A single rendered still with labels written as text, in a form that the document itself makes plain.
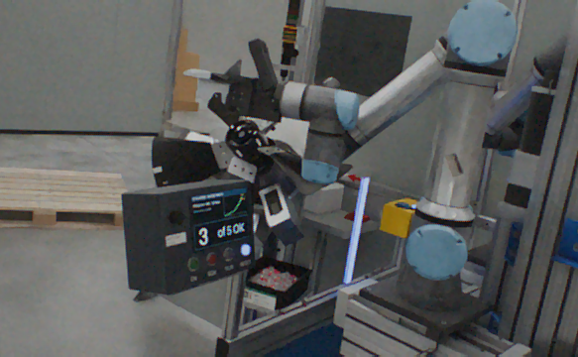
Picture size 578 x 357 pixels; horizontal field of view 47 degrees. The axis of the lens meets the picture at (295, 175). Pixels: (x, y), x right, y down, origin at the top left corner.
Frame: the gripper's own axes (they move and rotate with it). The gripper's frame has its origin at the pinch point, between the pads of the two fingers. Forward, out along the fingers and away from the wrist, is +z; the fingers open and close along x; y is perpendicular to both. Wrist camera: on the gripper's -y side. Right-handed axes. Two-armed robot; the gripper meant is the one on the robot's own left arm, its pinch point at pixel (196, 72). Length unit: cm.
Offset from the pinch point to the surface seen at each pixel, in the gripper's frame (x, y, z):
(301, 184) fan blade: 54, 25, -15
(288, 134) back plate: 102, 13, 4
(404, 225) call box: 77, 33, -45
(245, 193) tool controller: -0.5, 23.1, -15.4
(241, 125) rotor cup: 71, 12, 12
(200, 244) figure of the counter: -13.1, 32.8, -12.2
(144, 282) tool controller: -19.4, 40.9, -4.7
